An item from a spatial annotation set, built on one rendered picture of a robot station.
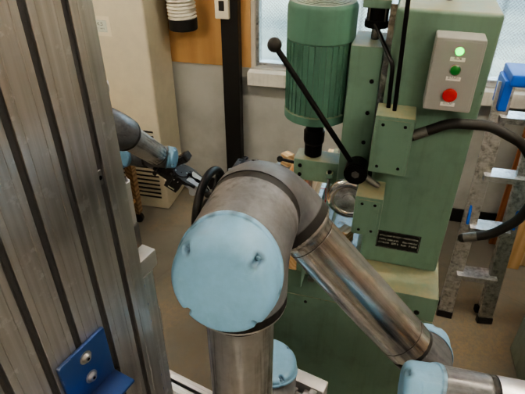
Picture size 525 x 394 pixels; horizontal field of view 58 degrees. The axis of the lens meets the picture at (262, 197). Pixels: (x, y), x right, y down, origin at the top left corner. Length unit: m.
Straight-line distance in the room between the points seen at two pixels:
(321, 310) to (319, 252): 0.86
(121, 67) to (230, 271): 2.34
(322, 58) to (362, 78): 0.11
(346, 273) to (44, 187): 0.39
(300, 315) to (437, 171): 0.60
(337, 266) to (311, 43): 0.69
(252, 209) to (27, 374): 0.30
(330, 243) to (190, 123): 2.48
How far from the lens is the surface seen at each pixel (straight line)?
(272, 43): 1.17
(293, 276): 1.28
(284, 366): 0.88
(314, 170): 1.41
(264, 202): 0.52
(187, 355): 2.25
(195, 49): 2.86
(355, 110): 1.28
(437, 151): 1.27
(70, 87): 0.52
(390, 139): 1.17
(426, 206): 1.35
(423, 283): 1.45
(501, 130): 1.21
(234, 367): 0.63
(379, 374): 1.67
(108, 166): 0.57
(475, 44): 1.12
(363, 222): 1.28
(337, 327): 1.54
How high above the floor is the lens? 1.75
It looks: 34 degrees down
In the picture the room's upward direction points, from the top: straight up
